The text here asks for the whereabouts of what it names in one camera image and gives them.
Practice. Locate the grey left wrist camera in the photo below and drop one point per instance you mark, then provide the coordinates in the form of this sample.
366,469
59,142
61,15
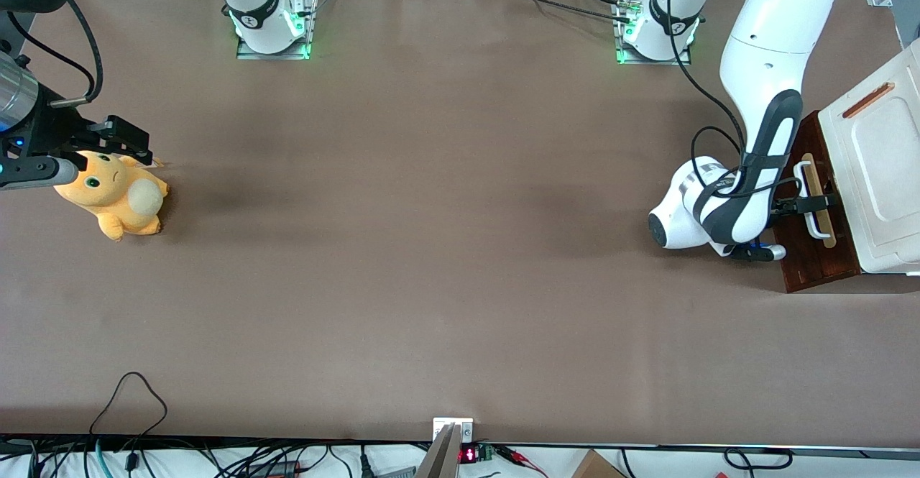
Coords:
765,252

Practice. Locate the orange plush toy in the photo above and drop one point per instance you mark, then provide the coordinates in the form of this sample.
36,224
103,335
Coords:
118,194

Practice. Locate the white plastic box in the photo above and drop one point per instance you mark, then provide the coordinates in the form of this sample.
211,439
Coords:
884,162

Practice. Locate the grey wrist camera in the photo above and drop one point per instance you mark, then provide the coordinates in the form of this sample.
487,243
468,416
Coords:
36,172
765,252

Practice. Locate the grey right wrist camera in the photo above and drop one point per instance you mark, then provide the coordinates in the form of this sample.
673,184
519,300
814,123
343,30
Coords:
36,172

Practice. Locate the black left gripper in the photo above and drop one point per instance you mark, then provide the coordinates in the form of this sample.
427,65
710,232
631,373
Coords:
786,206

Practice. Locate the plain dark wood drawer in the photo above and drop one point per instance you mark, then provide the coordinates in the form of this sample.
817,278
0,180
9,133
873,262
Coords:
798,262

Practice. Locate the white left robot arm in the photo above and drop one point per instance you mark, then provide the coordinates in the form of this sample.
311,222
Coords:
776,32

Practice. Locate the brown cardboard piece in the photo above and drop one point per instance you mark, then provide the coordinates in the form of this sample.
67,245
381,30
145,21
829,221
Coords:
596,467

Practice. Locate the red and black clip leads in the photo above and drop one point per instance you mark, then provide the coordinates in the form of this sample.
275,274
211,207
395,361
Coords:
517,456

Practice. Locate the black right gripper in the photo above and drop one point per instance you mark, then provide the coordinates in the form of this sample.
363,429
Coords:
52,131

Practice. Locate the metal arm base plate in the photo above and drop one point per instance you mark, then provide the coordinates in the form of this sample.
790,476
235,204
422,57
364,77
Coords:
311,25
647,62

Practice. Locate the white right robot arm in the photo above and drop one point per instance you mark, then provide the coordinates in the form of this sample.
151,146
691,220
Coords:
255,3

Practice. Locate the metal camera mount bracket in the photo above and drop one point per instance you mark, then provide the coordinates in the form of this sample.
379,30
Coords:
442,456

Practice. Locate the red digit display module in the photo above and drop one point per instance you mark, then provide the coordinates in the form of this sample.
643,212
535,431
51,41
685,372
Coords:
468,455

